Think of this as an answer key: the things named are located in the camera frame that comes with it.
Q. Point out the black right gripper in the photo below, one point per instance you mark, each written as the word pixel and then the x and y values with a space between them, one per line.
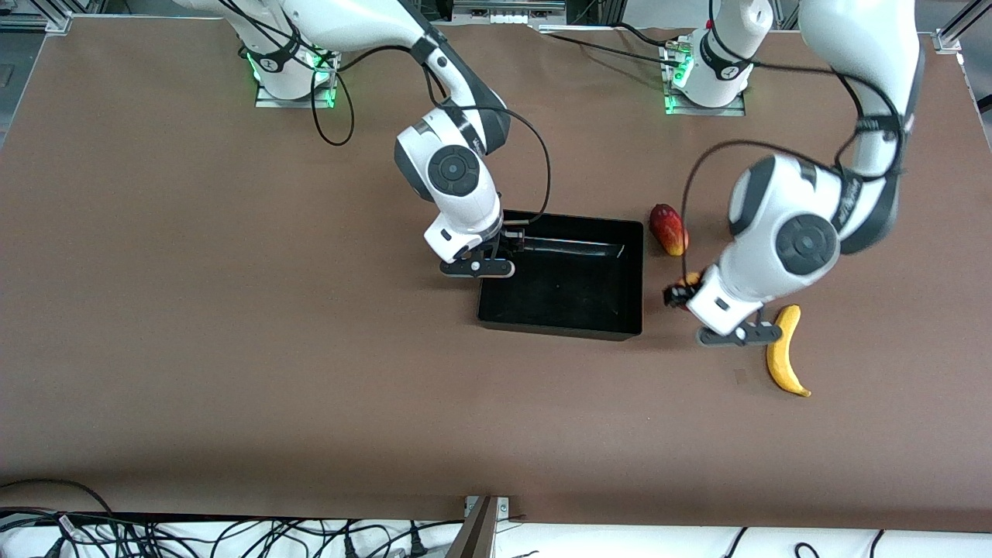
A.
pixel 512 238

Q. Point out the black plastic box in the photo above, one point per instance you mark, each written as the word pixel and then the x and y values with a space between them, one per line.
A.
pixel 573 294

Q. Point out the yellow banana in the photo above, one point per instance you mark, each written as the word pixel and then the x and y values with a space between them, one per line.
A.
pixel 784 364

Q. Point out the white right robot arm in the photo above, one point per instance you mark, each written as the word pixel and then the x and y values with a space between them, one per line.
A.
pixel 453 170

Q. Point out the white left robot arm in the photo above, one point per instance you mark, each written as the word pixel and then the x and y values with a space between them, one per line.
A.
pixel 806 244

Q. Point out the red yellow mango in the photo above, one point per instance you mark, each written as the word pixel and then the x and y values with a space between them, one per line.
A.
pixel 669 230

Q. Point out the small metal mounting plate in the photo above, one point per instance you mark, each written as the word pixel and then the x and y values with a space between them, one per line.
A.
pixel 504 508

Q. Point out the black power plug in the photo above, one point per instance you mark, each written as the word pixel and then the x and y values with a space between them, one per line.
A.
pixel 349 547
pixel 416 544

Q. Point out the brown table cover sheet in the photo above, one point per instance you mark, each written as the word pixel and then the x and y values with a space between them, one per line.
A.
pixel 232 387

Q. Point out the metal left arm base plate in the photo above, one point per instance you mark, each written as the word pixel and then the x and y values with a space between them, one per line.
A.
pixel 705 111

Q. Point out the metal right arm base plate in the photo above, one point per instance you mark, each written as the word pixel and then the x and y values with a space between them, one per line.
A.
pixel 294 102

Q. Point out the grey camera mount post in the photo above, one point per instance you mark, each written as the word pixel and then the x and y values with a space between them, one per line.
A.
pixel 474 539

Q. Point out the aluminium frame profile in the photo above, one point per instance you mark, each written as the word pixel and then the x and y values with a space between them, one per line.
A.
pixel 965 27
pixel 39 17

